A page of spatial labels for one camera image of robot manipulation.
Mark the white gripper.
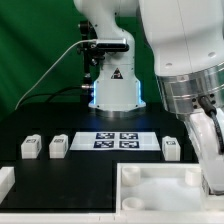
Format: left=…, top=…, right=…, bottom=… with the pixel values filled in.
left=185, top=109, right=224, bottom=195

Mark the white square tabletop tray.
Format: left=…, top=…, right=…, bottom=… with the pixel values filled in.
left=116, top=163, right=224, bottom=224

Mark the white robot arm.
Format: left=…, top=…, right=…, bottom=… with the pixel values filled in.
left=73, top=0, right=224, bottom=195

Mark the white sheet with markers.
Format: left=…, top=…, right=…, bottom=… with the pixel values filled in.
left=70, top=132, right=160, bottom=151

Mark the left white obstacle bar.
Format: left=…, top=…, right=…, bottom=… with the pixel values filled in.
left=0, top=167, right=15, bottom=204

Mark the white cable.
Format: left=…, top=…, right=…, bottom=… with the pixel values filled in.
left=14, top=39, right=98, bottom=111

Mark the black cable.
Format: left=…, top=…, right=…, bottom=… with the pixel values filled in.
left=16, top=86, right=84, bottom=108

